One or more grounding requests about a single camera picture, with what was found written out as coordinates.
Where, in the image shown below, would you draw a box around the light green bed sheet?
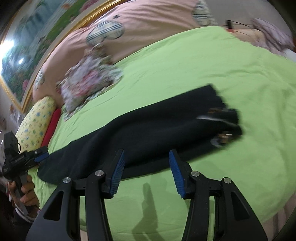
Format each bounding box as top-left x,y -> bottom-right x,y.
31,27 -> 295,240

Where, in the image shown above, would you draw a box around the pink padded headboard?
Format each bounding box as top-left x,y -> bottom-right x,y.
32,0 -> 266,107

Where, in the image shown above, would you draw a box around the yellow patterned bolster pillow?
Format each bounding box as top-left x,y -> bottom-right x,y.
16,96 -> 56,152

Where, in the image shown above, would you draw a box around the red towel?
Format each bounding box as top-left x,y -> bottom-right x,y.
41,108 -> 61,147

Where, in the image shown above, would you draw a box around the dark navy pants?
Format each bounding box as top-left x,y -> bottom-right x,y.
37,85 -> 242,185

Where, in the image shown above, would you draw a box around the person's left hand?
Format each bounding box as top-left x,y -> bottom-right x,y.
8,175 -> 40,210

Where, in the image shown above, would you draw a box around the floral patterned folded blanket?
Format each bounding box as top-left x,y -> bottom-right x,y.
56,44 -> 123,121

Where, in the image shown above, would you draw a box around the pink quilted cloth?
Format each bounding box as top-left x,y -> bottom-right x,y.
251,18 -> 295,56

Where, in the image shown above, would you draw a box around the gold framed landscape painting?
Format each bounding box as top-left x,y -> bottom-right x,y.
1,0 -> 122,113

